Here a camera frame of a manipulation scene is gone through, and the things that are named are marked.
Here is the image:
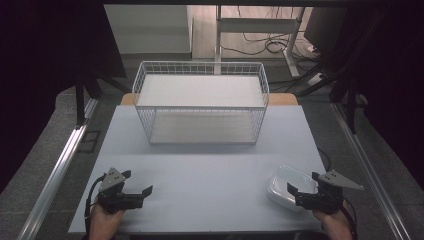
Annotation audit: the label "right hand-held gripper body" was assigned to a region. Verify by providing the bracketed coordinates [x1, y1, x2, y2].
[294, 169, 365, 215]

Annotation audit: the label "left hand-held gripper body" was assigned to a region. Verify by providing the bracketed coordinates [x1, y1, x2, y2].
[97, 167, 145, 215]

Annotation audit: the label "white plastic dish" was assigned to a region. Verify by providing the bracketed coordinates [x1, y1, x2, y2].
[266, 164, 320, 213]

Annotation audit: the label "person's left hand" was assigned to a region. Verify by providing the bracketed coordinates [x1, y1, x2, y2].
[87, 201, 127, 240]

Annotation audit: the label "person's right hand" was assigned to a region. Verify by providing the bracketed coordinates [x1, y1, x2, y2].
[311, 199, 355, 240]

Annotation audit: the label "black metal stand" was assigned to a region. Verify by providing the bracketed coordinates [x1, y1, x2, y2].
[344, 75, 358, 135]
[74, 75, 88, 130]

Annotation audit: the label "white power strip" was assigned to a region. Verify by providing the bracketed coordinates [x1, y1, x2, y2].
[306, 71, 325, 88]

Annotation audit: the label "black curtain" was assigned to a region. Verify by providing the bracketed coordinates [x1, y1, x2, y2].
[333, 0, 424, 192]
[0, 0, 127, 195]

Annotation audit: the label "white cabinet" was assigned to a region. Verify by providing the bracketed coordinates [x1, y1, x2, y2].
[103, 4, 195, 55]

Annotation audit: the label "thin black table cable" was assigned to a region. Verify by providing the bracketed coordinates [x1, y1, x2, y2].
[317, 147, 332, 173]

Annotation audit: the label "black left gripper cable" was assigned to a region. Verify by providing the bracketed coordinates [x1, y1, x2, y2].
[83, 176, 105, 236]

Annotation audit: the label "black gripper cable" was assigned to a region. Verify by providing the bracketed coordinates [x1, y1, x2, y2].
[83, 176, 105, 236]
[341, 196, 360, 240]

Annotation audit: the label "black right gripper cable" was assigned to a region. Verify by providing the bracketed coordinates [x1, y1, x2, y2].
[341, 196, 360, 240]

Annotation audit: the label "aluminium rail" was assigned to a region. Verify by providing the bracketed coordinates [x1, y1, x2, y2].
[15, 97, 100, 240]
[330, 102, 414, 240]

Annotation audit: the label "white wire basket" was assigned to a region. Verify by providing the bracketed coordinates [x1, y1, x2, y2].
[131, 60, 271, 146]

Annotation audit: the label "black floor cables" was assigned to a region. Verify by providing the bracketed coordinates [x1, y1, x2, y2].
[221, 5, 322, 60]

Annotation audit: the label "white desk frame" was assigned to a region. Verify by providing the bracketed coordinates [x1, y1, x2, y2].
[214, 4, 306, 80]

